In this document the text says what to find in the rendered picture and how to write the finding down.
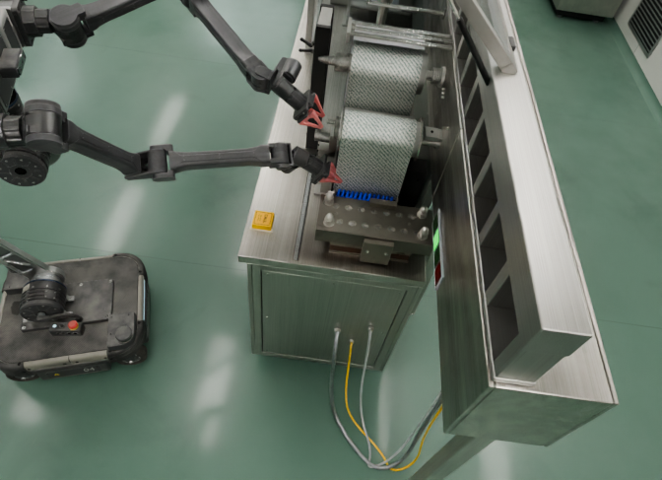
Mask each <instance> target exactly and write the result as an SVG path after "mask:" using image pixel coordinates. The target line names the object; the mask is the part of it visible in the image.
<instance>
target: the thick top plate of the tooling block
mask: <svg viewBox="0 0 662 480"><path fill-rule="evenodd" d="M325 196H326V195H324V194H321V197H320V203H319V210H318V217H317V224H316V230H315V238H314V239H315V240H322V241H329V242H335V243H342V244H349V245H356V246H363V243H364V239H372V240H385V241H392V242H394V247H393V250H392V251H399V252H406V253H413V254H419V255H426V256H430V254H431V252H432V250H433V241H432V221H433V215H432V210H428V215H427V217H426V218H425V219H420V218H419V217H418V216H417V212H418V211H419V210H420V208H414V207H407V206H400V205H397V208H396V210H393V209H386V208H379V207H372V206H369V201H365V200H359V199H352V198H345V197H338V196H334V203H333V204H332V205H330V206H328V205H325V204H324V202H323V200H324V197H325ZM328 213H331V214H333V216H334V226H332V227H326V226H324V224H323V221H324V218H325V217H326V215H327V214H328ZM422 227H427V228H428V229H429V235H428V238H427V239H426V240H420V239H419V238H418V237H417V234H418V232H419V231H420V229H421V228H422Z"/></svg>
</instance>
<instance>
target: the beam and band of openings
mask: <svg viewBox="0 0 662 480"><path fill-rule="evenodd" d="M499 1H500V5H501V9H502V12H503V15H504V19H505V23H506V27H507V31H508V35H509V37H508V38H509V42H510V45H511V47H512V51H513V55H514V59H515V63H516V67H517V70H518V72H517V73H515V74H507V73H502V72H501V70H500V69H499V67H498V66H497V63H496V62H495V60H494V59H493V57H492V56H491V54H490V53H489V51H488V50H487V48H486V47H485V45H484V44H483V42H482V41H481V39H480V38H479V36H478V35H477V33H476V32H475V30H474V28H473V27H472V25H471V24H470V22H469V21H468V19H467V18H466V16H465V15H464V13H463V12H462V10H461V9H460V7H459V6H458V4H457V3H456V1H455V0H453V2H454V5H455V7H456V9H457V11H458V13H459V16H460V17H462V18H463V20H464V22H465V25H466V27H467V29H468V31H469V33H470V36H471V38H472V40H473V41H474V43H475V46H476V48H477V50H478V52H479V54H480V57H481V59H482V61H483V63H484V65H485V68H486V70H487V72H488V74H489V76H490V82H489V85H488V86H486V84H485V82H484V79H483V77H482V75H481V73H480V71H479V69H478V67H477V64H476V62H475V60H474V58H473V56H472V54H471V52H470V49H469V47H468V45H467V43H466V41H465V39H464V37H463V35H462V33H461V31H460V29H459V27H458V25H457V23H456V16H455V14H454V12H453V10H452V8H451V6H450V4H449V1H448V7H449V16H450V25H451V32H452V40H453V50H454V58H455V67H456V76H457V85H458V93H459V101H460V110H461V118H462V127H463V136H464V144H465V153H466V162H467V171H468V178H469V187H470V196H471V204H472V213H473V222H474V230H475V239H476V248H477V256H478V264H479V273H480V282H481V290H482V299H483V308H484V316H485V325H486V333H487V342H488V350H489V359H490V368H491V376H492V381H497V382H504V383H512V384H519V385H527V386H534V385H536V381H537V380H538V379H539V378H540V377H542V376H543V375H544V374H545V373H546V372H547V371H549V370H550V369H551V368H552V367H553V366H554V365H556V364H557V363H558V362H559V361H560V360H561V359H563V358H564V357H569V356H570V355H571V354H573V353H574V352H575V351H576V350H577V349H579V348H580V347H581V346H582V345H583V344H584V343H586V342H587V341H588V340H589V339H590V338H592V337H593V333H592V329H591V326H590V322H589V318H588V314H587V311H586V307H585V303H584V300H583V297H582V293H581V289H580V285H579V282H578V278H577V274H576V270H575V267H574V263H573V259H572V255H571V252H570V248H569V244H568V240H567V236H566V233H565V229H564V225H563V219H562V215H561V211H560V207H559V204H558V200H557V196H556V193H555V190H554V186H553V182H552V178H551V175H550V171H549V167H548V163H547V160H546V156H545V152H544V148H543V144H542V141H541V137H540V133H539V129H538V126H537V122H536V118H535V114H534V111H533V107H532V104H531V100H530V97H529V93H528V89H527V85H526V82H525V78H524V74H523V70H522V67H521V63H520V59H519V55H518V51H517V48H516V44H515V40H514V36H513V33H512V29H511V25H510V21H509V18H508V15H507V11H506V7H505V4H504V0H499Z"/></svg>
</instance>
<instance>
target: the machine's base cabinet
mask: <svg viewBox="0 0 662 480"><path fill-rule="evenodd" d="M247 280H248V297H249V316H250V334H251V352H252V354H258V355H265V356H273V357H280V358H287V359H295V360H302V361H309V362H316V363H323V364H331V363H332V356H333V348H334V339H335V333H334V329H335V328H340V329H341V333H340V334H339V341H338V349H337V357H336V364H335V365H338V366H345V367H347V366H348V361H349V353H350V343H349V340H350V339H353V340H354V344H353V345H352V354H351V362H350V367H353V368H360V369H363V368H364V360H365V354H366V348H367V341H368V334H369V331H368V327H369V326H373V331H371V340H370V347H369V353H368V358H367V363H366V369H368V370H375V371H383V369H384V367H385V365H386V363H387V361H388V359H389V357H390V355H391V353H392V351H393V349H394V347H395V345H396V343H397V340H398V338H399V336H400V334H401V332H402V330H403V328H404V326H405V324H406V322H407V320H408V318H409V316H410V314H411V312H412V309H413V307H414V305H415V303H416V301H417V299H418V297H419V295H420V293H421V291H422V289H423V288H421V287H414V286H407V285H400V284H393V283H385V282H378V281H371V280H365V279H358V278H351V277H343V276H336V275H329V274H322V273H315V272H308V271H300V270H294V269H287V268H280V267H273V266H266V265H258V264H251V263H247Z"/></svg>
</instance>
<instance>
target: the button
mask: <svg viewBox="0 0 662 480"><path fill-rule="evenodd" d="M273 221H274V213H272V212H265V211H258V210H255V213H254V217H253V221H252V229H259V230H266V231H271V230H272V225H273Z"/></svg>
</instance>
